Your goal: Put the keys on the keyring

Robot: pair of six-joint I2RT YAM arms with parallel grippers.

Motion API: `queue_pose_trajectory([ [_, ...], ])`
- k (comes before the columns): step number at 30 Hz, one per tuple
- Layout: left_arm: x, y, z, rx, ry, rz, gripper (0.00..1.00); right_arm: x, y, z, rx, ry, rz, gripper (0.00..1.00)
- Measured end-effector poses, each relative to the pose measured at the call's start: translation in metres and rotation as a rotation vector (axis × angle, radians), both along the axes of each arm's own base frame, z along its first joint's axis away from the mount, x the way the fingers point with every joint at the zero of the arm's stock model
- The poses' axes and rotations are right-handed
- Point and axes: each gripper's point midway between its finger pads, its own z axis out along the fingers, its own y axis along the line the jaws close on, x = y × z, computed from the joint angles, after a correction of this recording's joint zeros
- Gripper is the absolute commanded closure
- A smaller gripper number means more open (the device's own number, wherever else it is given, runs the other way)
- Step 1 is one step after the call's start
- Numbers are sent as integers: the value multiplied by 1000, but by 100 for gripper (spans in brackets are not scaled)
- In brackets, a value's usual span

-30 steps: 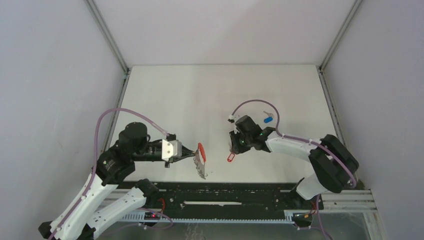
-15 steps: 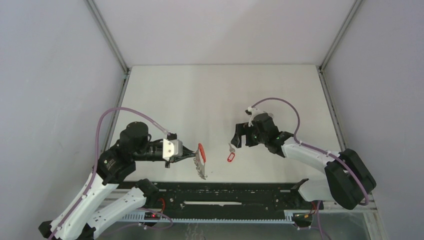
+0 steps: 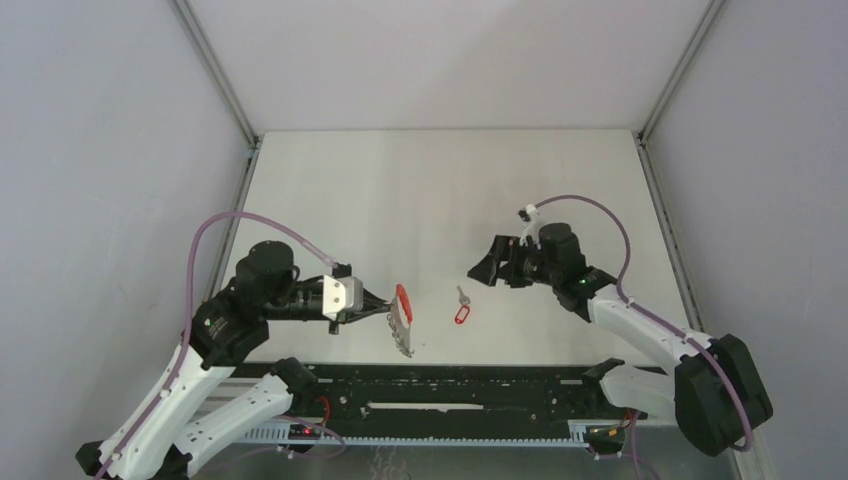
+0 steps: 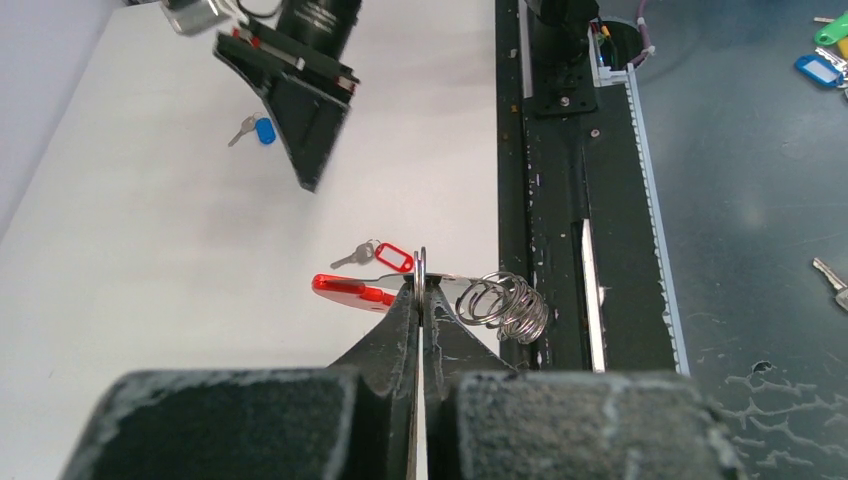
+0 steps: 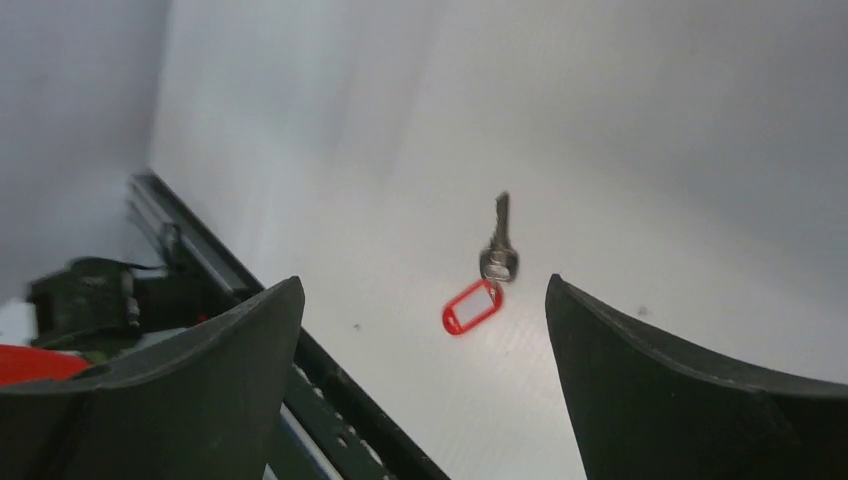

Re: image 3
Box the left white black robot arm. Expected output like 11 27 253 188
75 241 412 479

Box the left circuit board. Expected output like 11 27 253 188
287 424 323 441

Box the circuit board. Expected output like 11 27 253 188
287 424 323 441
585 428 626 443

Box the red tag key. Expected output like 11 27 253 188
454 286 471 325

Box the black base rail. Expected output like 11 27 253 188
225 360 649 440

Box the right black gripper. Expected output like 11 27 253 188
466 236 560 290

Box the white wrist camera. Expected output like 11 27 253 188
321 275 364 320
517 204 543 248

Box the red grey keyring holder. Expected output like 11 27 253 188
387 284 414 358

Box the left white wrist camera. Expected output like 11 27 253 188
321 275 364 320

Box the right circuit board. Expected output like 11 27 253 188
585 428 626 443

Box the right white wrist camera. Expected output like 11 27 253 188
517 204 543 248

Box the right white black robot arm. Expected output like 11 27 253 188
467 223 774 457

